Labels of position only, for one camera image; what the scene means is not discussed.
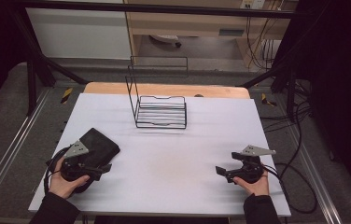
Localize white panel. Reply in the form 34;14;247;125
25;7;132;61

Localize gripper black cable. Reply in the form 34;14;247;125
43;146;72;197
261;162;318;215

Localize light wooden desk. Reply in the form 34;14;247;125
123;0;299;68

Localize bundle of black floor cables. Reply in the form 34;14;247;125
259;77;313;134

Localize aluminium floor rail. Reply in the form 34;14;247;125
288;124;343;224
0;88;51;213

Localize hanging desk cables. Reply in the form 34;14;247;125
246;17;285;71

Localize yellow black tape marker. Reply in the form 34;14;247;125
60;87;74;105
260;92;278;107

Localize white chair base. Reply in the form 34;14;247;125
149;35;183;49

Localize black metal frame strut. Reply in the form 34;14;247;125
8;8;89;117
240;18;312;122

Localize dark towel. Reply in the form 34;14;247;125
70;127;121;194

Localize black wire rack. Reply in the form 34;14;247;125
125;55;190;130

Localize white board table cover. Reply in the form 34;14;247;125
28;92;292;217

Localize person's right hand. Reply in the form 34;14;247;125
232;170;271;197

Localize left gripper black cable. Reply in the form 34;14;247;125
43;146;72;197

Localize black metal frame bar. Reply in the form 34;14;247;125
11;0;302;20

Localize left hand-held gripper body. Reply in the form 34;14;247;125
60;140;98;182

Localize white power strip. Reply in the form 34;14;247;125
240;0;266;9

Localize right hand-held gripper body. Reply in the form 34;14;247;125
235;145;276;185

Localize person's left hand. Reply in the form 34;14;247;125
48;157;91;200

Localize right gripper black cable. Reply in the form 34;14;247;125
261;162;318;215

